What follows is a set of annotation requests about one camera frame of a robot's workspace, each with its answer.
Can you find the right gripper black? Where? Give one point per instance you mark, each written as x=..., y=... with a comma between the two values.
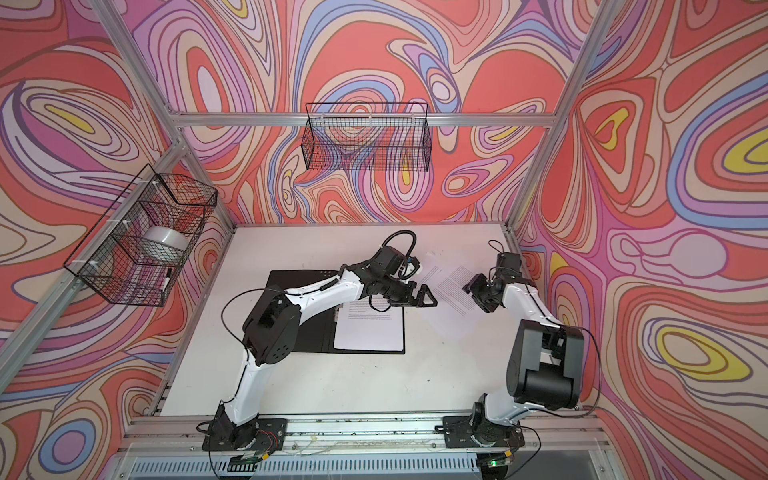
x=477, y=284

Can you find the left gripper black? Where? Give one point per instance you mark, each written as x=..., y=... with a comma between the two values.
x=412, y=301

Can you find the printed paper sheet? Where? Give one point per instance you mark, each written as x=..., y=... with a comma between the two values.
x=456, y=316
x=360, y=327

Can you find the orange black folder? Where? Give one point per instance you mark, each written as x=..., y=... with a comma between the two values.
x=316, y=335

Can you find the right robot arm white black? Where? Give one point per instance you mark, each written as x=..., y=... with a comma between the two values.
x=545, y=367

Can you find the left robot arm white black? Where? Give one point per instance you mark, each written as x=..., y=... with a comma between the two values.
x=271, y=330

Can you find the marker pen in basket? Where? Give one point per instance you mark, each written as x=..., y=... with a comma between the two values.
x=166, y=283

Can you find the white tape roll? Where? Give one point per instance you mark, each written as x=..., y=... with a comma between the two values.
x=164, y=245

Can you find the white vented panel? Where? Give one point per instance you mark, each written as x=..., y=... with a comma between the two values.
x=302, y=467

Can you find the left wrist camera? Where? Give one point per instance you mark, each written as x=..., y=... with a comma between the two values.
x=387, y=261

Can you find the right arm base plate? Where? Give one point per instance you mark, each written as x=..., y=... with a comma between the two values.
x=463, y=431

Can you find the aluminium front rail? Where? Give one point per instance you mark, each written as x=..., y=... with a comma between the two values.
x=398, y=432

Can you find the black wire basket back wall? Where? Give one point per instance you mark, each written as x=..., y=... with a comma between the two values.
x=355, y=145

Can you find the black wire basket wall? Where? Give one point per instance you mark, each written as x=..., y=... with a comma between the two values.
x=355, y=145
x=117, y=270

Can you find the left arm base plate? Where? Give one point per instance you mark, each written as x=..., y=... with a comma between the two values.
x=260, y=435

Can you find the aluminium frame back bar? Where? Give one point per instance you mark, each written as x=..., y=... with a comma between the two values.
x=186, y=119

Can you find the aluminium frame right post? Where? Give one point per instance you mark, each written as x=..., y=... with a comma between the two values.
x=594, y=40

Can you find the aluminium frame post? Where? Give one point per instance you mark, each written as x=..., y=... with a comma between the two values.
x=594, y=40
x=135, y=65

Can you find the black wire basket left wall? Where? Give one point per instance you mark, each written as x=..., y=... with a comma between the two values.
x=117, y=270

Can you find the aluminium frame left post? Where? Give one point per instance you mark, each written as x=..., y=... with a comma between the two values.
x=135, y=65

